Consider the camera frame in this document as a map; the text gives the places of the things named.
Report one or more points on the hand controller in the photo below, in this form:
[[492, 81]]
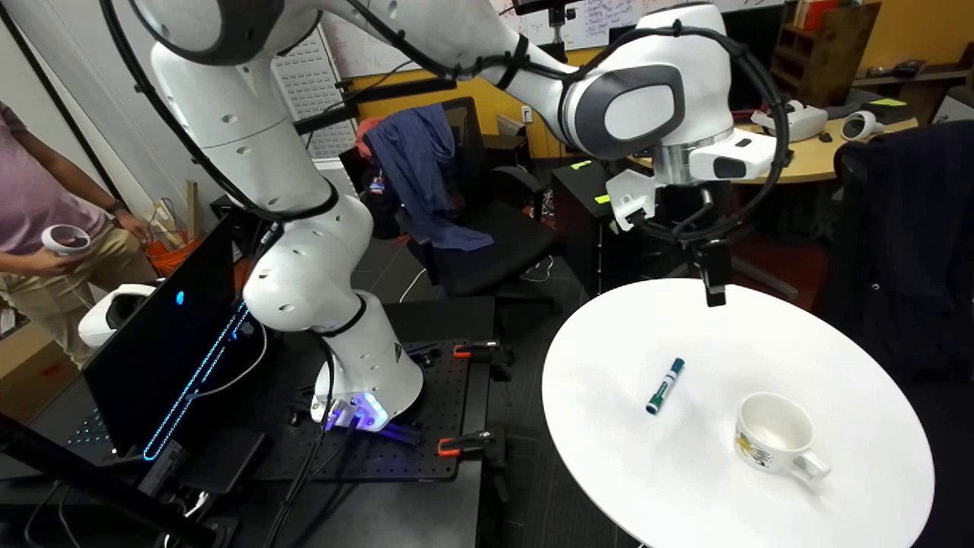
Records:
[[860, 125], [65, 240]]

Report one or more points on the camera on tripod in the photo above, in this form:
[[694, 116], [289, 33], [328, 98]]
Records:
[[558, 19]]

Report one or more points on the black office chair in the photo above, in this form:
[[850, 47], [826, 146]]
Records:
[[494, 251]]

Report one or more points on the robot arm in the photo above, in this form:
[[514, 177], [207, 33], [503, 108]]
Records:
[[304, 281]]

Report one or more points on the wooden shelf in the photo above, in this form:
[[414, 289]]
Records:
[[825, 53]]

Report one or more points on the white headset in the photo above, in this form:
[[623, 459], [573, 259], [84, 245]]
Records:
[[106, 316], [795, 120]]

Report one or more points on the person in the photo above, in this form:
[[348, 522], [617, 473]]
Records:
[[30, 190]]

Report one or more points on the whiteboard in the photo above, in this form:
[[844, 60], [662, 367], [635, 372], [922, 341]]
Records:
[[601, 23]]

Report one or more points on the orange and black clamp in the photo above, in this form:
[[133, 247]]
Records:
[[479, 352], [468, 443]]

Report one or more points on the white mug with print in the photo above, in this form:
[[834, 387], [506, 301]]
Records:
[[776, 438]]

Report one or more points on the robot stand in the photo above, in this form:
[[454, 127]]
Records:
[[426, 396]]

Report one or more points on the black monitor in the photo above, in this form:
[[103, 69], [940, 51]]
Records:
[[167, 342]]

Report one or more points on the black power brick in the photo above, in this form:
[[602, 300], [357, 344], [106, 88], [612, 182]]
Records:
[[228, 460]]

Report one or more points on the wall socket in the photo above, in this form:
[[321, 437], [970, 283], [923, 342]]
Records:
[[526, 113]]

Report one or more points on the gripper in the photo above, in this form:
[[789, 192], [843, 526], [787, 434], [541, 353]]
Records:
[[685, 202]]

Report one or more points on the black computer tower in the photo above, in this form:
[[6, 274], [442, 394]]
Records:
[[582, 228]]

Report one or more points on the orange bucket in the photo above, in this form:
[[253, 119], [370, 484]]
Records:
[[171, 255]]

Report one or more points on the blue cloth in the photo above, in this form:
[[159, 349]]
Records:
[[418, 167]]

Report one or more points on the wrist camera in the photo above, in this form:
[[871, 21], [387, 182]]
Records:
[[630, 196]]

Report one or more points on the round beige desk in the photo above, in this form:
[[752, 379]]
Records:
[[814, 156]]

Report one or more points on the cardboard box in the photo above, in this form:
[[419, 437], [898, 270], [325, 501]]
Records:
[[30, 373]]

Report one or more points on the green marker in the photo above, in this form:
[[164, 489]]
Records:
[[665, 387]]

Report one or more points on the white pegboard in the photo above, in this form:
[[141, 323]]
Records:
[[308, 84]]

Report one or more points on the chair with dark jacket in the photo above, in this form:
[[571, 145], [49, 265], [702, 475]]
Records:
[[905, 243]]

